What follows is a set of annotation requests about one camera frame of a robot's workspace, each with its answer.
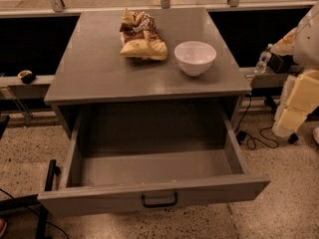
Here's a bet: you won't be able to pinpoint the grey top drawer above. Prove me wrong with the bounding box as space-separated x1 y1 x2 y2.
45 99 270 216

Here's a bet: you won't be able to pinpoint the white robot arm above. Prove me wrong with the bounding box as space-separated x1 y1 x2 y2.
270 2 319 137

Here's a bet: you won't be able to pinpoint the grey drawer cabinet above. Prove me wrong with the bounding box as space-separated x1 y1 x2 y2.
45 8 251 134

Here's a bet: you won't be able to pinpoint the small black box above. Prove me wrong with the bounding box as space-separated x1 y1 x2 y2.
269 55 293 74

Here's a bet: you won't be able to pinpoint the clear water bottle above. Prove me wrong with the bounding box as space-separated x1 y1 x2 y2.
254 44 272 74

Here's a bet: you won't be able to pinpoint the black power adapter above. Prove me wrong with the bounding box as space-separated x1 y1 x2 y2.
236 130 247 145

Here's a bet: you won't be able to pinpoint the white bowl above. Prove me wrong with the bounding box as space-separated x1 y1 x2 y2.
174 41 216 77

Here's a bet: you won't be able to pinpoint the crumpled chip bag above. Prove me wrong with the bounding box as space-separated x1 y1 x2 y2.
120 9 168 61

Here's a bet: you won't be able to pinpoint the black tape measure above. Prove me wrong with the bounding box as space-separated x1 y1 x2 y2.
18 70 36 84

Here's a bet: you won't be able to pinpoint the grey window ledge shelf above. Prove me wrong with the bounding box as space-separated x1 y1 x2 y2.
0 75 54 100

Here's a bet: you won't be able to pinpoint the black metal stand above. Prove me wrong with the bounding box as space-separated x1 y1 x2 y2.
0 159 61 239

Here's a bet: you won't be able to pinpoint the black floor cable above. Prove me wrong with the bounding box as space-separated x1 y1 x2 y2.
233 95 281 151

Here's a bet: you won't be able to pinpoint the black drawer handle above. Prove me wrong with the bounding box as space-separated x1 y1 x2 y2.
141 192 178 209

